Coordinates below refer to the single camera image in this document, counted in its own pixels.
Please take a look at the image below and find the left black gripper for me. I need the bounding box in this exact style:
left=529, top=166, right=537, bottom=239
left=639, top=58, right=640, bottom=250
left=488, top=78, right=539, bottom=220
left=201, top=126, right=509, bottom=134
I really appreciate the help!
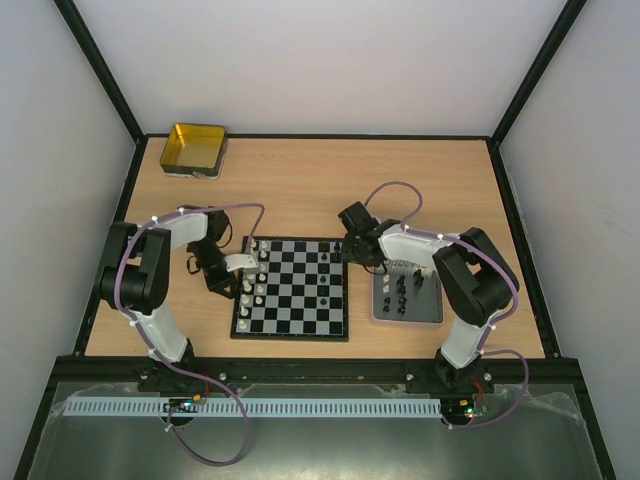
left=190, top=240, right=238, bottom=300

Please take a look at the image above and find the pink tin with chess pieces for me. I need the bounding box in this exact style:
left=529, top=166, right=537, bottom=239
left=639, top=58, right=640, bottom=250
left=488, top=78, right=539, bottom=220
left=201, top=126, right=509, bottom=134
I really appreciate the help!
left=371, top=261, right=444, bottom=328

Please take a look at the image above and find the black and silver chessboard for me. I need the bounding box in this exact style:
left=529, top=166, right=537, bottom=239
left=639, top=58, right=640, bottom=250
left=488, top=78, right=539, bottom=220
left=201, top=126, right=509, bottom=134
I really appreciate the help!
left=230, top=236, right=349, bottom=341

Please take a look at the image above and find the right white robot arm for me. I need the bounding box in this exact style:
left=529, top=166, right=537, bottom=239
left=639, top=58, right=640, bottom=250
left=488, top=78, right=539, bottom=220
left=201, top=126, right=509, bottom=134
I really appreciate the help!
left=338, top=202, right=519, bottom=392

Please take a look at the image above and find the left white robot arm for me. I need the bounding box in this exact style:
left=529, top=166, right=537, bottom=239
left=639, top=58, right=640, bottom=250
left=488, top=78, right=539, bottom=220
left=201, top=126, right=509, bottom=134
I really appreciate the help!
left=94, top=206, right=238, bottom=371

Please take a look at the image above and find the yellow square tin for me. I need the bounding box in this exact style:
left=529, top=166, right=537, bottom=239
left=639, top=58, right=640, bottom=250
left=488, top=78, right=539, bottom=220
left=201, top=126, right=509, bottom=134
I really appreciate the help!
left=159, top=123, right=228, bottom=180

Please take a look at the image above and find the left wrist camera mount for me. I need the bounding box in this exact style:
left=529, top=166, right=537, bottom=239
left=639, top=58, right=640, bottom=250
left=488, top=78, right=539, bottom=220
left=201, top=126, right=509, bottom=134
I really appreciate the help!
left=224, top=253, right=259, bottom=272

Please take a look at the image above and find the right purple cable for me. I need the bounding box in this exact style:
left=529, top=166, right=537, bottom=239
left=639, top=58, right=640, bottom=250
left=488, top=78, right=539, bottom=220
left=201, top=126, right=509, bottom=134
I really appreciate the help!
left=363, top=181, right=531, bottom=432

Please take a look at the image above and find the purple cable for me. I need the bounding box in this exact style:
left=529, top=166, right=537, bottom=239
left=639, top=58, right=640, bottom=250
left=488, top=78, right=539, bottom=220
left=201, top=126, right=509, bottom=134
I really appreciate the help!
left=114, top=202, right=265, bottom=466
left=363, top=181, right=531, bottom=432

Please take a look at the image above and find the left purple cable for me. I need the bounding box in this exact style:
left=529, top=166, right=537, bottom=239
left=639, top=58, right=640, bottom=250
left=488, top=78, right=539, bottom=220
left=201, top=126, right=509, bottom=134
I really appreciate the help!
left=114, top=202, right=265, bottom=466

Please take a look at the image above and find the grey slotted cable duct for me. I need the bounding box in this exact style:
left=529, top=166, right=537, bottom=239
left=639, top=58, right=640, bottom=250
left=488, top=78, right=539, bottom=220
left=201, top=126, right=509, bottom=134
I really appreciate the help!
left=62, top=397, right=441, bottom=419

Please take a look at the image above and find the black aluminium frame rail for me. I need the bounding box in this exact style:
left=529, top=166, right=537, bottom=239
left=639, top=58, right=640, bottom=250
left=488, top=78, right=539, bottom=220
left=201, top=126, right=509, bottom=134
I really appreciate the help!
left=49, top=353, right=581, bottom=394

